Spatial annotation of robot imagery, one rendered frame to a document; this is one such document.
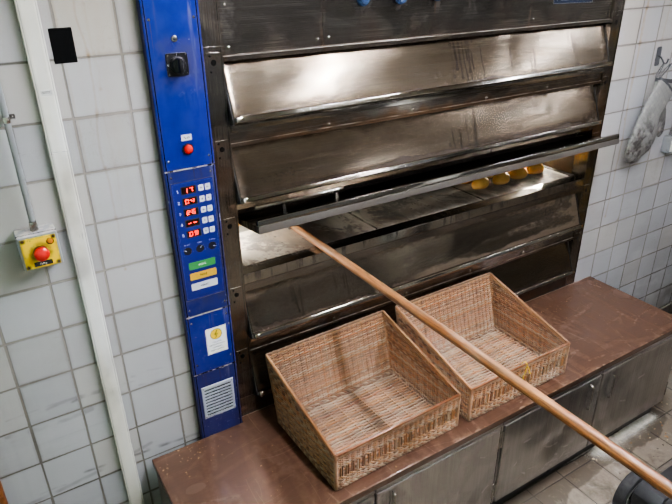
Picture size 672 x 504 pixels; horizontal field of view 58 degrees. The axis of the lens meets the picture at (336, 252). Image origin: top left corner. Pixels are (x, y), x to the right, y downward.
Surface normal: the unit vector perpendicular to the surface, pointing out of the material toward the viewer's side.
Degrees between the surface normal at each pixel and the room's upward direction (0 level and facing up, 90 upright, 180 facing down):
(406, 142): 70
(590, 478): 0
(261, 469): 0
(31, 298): 90
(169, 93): 90
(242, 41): 90
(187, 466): 0
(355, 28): 90
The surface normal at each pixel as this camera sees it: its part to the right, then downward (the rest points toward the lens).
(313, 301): 0.49, 0.04
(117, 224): 0.53, 0.37
